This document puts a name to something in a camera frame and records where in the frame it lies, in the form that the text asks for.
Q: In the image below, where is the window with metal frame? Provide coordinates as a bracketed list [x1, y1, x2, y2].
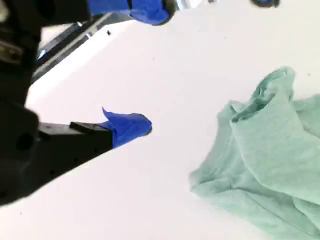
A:
[31, 9, 138, 85]

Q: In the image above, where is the green t-shirt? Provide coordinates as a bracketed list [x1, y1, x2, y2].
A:
[188, 65, 320, 240]

